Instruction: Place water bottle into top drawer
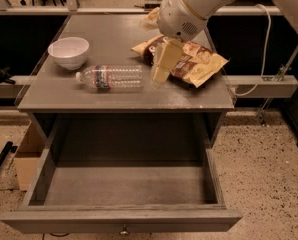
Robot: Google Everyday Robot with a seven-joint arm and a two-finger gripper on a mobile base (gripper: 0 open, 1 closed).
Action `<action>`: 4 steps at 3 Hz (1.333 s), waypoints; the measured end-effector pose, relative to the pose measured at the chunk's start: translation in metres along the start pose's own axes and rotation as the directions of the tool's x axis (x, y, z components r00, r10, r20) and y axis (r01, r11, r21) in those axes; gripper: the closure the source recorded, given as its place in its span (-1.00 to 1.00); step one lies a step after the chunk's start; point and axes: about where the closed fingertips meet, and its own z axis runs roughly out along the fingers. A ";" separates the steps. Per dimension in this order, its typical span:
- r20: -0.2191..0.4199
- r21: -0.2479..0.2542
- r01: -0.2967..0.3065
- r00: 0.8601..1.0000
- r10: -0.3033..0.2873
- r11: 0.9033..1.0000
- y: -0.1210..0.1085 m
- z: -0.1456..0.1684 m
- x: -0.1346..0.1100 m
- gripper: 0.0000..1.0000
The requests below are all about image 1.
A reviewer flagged brown chips bag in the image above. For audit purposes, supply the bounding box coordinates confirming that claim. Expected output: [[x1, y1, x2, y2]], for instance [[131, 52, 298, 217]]
[[131, 35, 228, 88]]

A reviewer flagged grey wooden cabinet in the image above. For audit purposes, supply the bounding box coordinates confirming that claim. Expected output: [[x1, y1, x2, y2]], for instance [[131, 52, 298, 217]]
[[17, 13, 234, 139]]

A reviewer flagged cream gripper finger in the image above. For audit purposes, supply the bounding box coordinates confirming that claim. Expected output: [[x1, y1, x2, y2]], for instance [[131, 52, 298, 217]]
[[151, 39, 184, 84], [139, 7, 159, 30]]

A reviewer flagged cardboard box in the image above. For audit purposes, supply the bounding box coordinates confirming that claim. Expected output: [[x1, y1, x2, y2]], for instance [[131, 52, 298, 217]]
[[14, 123, 44, 191]]

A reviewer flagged black bar on floor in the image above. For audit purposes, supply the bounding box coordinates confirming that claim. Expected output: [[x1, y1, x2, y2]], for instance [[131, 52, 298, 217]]
[[0, 141, 17, 167]]

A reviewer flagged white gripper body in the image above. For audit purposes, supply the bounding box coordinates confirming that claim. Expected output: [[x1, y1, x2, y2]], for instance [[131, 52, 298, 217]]
[[157, 0, 207, 41]]

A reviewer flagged black cloth object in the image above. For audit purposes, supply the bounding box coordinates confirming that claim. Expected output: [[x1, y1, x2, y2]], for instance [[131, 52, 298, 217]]
[[0, 67, 16, 85]]

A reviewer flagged clear plastic water bottle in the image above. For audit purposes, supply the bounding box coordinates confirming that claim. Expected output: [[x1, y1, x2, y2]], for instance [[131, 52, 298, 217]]
[[75, 65, 144, 92]]

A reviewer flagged open grey top drawer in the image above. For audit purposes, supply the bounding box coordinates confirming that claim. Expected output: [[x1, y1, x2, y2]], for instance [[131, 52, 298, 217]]
[[0, 113, 244, 235]]

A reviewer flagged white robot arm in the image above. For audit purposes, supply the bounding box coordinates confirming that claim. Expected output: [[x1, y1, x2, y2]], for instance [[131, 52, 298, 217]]
[[154, 0, 298, 75]]

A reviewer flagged white ceramic bowl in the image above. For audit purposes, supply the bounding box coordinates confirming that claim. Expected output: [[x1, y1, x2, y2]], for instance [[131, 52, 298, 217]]
[[48, 37, 90, 70]]

